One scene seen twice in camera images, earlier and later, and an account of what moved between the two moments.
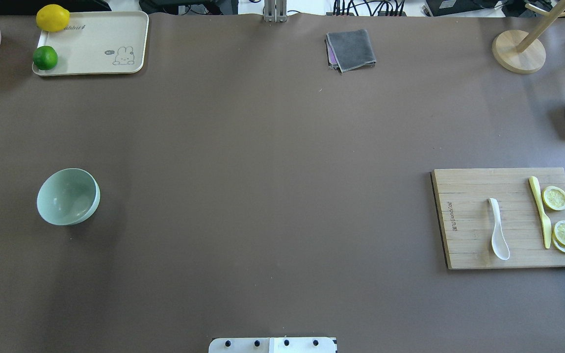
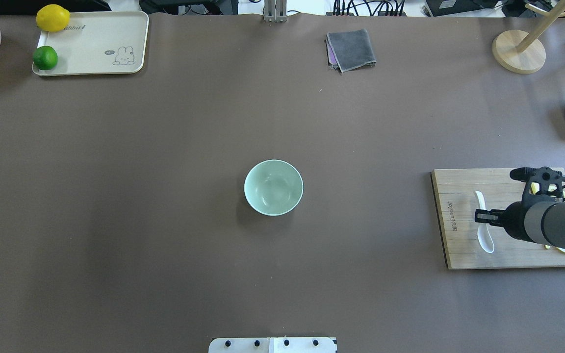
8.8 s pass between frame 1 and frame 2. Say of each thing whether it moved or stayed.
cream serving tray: stayed
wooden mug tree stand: stayed
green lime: stayed
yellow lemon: stayed
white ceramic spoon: moved
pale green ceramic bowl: moved
